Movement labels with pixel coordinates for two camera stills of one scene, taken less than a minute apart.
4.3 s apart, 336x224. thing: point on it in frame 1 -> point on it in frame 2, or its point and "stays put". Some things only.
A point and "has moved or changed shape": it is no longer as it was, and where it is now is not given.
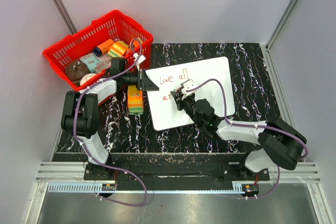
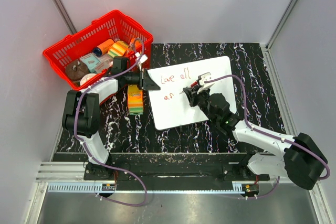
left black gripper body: x=140 y=79 stays put
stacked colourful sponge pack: x=135 y=100 stays put
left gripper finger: x=146 y=78 stays put
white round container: x=85 y=77 stays put
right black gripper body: x=188 y=103 -> x=202 y=99
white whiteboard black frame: x=165 y=110 stays put
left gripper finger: x=149 y=85 stays put
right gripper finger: x=178 y=99 -> x=192 y=101
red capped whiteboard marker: x=179 y=88 has moved or changed shape
